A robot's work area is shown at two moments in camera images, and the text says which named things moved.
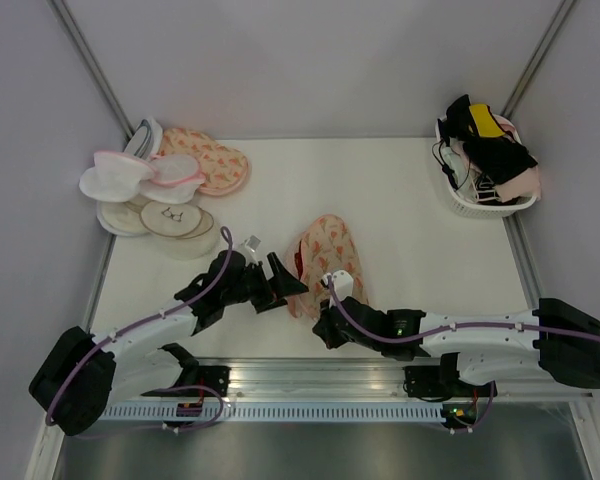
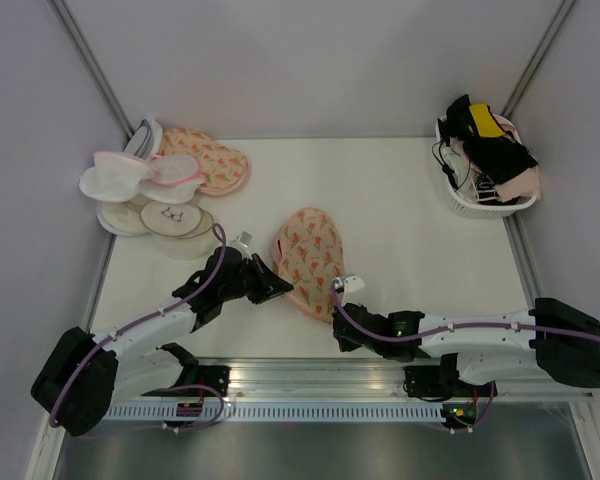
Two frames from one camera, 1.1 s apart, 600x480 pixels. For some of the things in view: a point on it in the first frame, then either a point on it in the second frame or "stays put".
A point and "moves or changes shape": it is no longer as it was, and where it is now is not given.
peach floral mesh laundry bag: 328,247 moves or changes shape
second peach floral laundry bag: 225,169 stays put
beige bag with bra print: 185,221 stays put
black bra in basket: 498,158 stays put
